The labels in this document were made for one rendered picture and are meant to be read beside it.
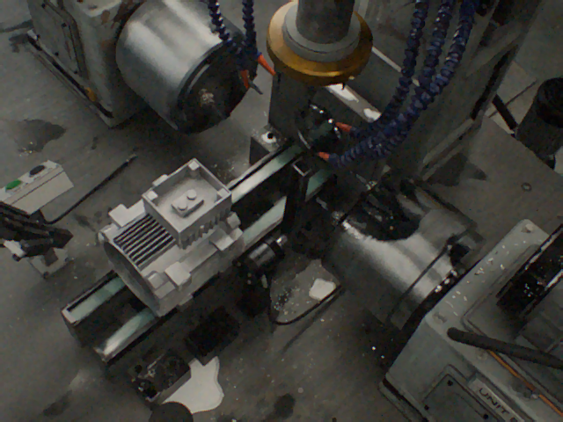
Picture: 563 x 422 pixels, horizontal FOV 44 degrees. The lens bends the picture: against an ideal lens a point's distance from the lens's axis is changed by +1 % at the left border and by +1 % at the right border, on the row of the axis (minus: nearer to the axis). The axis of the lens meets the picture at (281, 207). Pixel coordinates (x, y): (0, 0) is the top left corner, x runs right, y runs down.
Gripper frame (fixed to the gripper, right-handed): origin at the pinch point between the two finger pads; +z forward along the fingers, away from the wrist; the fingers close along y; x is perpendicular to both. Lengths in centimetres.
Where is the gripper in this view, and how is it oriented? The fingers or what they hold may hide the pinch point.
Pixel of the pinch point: (52, 236)
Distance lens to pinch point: 116.5
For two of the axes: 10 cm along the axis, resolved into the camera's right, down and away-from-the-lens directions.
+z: 2.8, 1.7, 9.5
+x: -6.7, 7.4, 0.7
